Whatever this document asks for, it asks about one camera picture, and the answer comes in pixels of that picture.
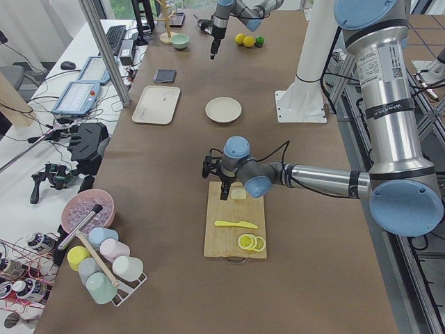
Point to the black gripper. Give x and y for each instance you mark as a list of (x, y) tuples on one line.
[(218, 33), (227, 179)]

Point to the cream round plate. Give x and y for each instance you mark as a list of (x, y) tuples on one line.
[(223, 109)]

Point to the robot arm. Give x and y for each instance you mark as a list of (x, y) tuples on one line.
[(401, 185), (250, 17)]

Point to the pale steamed bun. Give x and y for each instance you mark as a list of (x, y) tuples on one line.
[(238, 194)]

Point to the black framed wooden tray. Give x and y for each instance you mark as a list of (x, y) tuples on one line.
[(177, 20)]

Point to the cream rectangular tray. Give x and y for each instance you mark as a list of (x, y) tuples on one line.
[(156, 105)]

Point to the yellow lemon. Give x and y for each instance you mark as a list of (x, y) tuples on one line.
[(249, 41), (239, 39)]

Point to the yellow plastic knife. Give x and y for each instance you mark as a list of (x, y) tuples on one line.
[(240, 224)]

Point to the mint green bowl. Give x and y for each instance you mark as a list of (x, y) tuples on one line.
[(180, 41)]

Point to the steel scoop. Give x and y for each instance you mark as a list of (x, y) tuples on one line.
[(202, 25)]

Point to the wooden cutting board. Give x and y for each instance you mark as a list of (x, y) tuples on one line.
[(222, 242)]

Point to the dark grey folded cloth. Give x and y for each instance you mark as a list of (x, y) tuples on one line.
[(165, 76)]

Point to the green lime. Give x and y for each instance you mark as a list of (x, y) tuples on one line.
[(259, 41)]

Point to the wooden mug tree stand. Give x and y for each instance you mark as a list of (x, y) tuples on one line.
[(166, 13)]

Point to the lemon slice back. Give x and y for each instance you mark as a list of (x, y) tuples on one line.
[(260, 244)]

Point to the black keyboard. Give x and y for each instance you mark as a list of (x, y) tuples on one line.
[(115, 36)]

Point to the far teach pendant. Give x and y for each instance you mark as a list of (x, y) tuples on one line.
[(94, 70)]

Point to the teach pendant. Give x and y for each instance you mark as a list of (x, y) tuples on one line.
[(94, 70), (77, 98)]

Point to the steel black-tipped rod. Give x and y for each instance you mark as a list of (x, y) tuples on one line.
[(90, 216)]

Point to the near teach pendant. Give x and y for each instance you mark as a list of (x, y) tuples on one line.
[(77, 98)]

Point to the wooden stick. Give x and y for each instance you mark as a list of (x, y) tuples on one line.
[(97, 258)]

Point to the black computer mouse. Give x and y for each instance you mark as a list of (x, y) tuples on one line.
[(68, 65)]

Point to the pink bowl with ice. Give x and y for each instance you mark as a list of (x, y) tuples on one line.
[(82, 204)]

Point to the grey cup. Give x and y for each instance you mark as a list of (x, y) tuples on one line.
[(86, 268)]

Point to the mint green cup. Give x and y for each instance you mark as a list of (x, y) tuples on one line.
[(101, 288)]

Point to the yellow cup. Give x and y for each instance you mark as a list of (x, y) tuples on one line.
[(76, 255)]

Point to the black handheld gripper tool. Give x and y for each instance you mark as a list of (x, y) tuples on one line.
[(58, 175)]

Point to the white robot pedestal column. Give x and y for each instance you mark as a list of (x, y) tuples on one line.
[(302, 101)]

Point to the aluminium frame post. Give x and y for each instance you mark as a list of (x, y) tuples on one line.
[(94, 22)]

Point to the white wire cup rack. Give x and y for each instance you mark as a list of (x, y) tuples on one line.
[(127, 289)]

